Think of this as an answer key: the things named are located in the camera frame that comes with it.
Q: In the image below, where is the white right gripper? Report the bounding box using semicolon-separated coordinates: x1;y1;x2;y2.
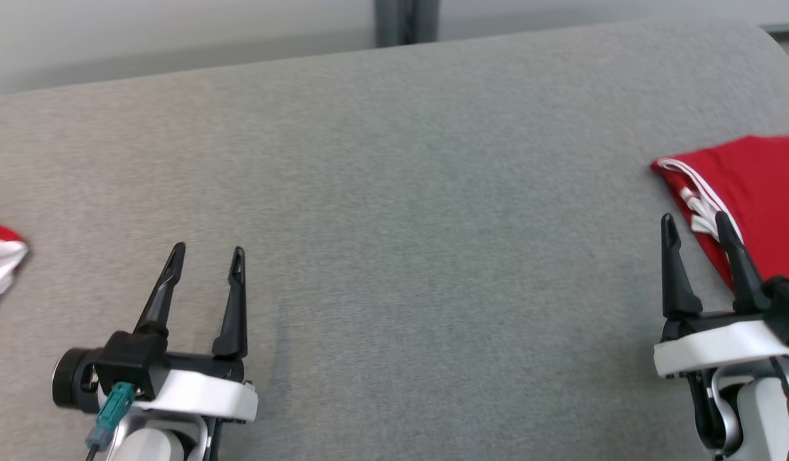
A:
653;211;789;379

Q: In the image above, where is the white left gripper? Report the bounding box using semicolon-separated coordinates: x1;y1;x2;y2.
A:
131;241;259;423

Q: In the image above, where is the red basketball jersey number 23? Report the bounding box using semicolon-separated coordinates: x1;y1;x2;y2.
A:
650;134;789;293

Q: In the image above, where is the red shorts white stripe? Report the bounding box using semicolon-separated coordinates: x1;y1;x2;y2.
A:
0;219;31;309

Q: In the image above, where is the grey fabric padded surface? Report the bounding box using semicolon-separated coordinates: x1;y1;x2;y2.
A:
0;17;789;461

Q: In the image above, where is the teal plug left camera cable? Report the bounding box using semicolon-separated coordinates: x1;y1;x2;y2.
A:
83;382;138;461

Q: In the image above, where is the grey vertical partition post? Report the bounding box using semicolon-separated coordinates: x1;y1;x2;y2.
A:
375;0;441;48

